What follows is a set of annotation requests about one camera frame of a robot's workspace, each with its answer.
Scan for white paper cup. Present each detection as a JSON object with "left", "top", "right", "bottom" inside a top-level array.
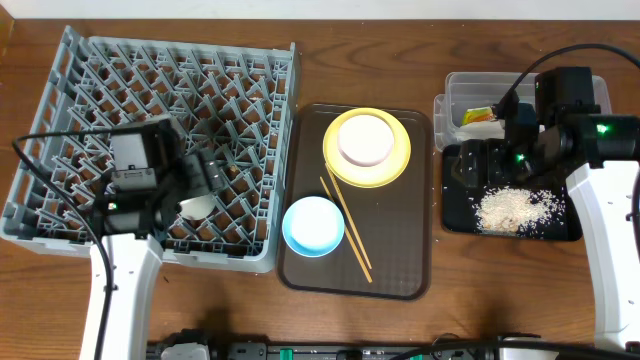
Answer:
[{"left": 179, "top": 194, "right": 215, "bottom": 220}]

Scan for rice food scraps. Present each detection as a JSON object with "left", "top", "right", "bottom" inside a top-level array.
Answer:
[{"left": 472, "top": 187, "right": 566, "bottom": 236}]

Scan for green orange snack wrapper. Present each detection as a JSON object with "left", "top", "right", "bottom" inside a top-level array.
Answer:
[{"left": 461, "top": 106, "right": 497, "bottom": 126}]

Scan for white pink small bowl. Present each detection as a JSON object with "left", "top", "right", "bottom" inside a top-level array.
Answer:
[{"left": 337, "top": 115, "right": 395, "bottom": 167}]

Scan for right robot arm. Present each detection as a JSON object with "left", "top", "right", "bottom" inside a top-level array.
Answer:
[{"left": 451, "top": 101, "right": 639, "bottom": 355}]

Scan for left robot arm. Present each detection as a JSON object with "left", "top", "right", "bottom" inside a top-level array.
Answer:
[{"left": 80, "top": 149, "right": 225, "bottom": 359}]

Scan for black waste tray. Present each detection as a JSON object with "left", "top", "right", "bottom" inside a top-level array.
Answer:
[{"left": 441, "top": 145, "right": 582, "bottom": 242}]

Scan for clear plastic waste bin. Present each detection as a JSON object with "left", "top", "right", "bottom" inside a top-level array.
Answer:
[{"left": 433, "top": 71, "right": 614, "bottom": 153}]

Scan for grey plastic dishwasher rack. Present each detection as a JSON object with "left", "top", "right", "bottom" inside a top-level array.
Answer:
[{"left": 1, "top": 28, "right": 299, "bottom": 273}]

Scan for light blue bowl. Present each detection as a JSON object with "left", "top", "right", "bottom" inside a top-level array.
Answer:
[{"left": 281, "top": 196, "right": 345, "bottom": 258}]

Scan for wooden chopstick left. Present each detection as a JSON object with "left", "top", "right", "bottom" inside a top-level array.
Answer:
[{"left": 319, "top": 176, "right": 373, "bottom": 284}]

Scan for wooden chopstick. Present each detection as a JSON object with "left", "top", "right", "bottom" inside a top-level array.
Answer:
[
  {"left": 319, "top": 176, "right": 373, "bottom": 284},
  {"left": 324, "top": 162, "right": 372, "bottom": 270}
]

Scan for wooden chopstick right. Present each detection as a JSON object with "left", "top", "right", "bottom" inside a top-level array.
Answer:
[{"left": 324, "top": 162, "right": 372, "bottom": 270}]

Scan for dark brown serving tray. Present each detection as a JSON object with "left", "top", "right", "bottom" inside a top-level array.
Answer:
[{"left": 277, "top": 104, "right": 433, "bottom": 301}]

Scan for yellow round plate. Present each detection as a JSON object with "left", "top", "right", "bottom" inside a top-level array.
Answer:
[{"left": 322, "top": 108, "right": 411, "bottom": 188}]

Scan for right black cable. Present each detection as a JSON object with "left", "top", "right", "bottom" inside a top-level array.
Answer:
[{"left": 492, "top": 42, "right": 640, "bottom": 121}]

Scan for black cable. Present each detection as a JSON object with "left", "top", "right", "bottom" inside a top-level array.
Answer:
[
  {"left": 492, "top": 42, "right": 640, "bottom": 121},
  {"left": 11, "top": 127, "right": 151, "bottom": 360}
]

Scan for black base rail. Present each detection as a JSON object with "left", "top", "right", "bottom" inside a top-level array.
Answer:
[{"left": 146, "top": 342, "right": 639, "bottom": 360}]

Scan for left black cable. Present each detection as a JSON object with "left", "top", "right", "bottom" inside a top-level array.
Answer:
[{"left": 11, "top": 127, "right": 151, "bottom": 360}]

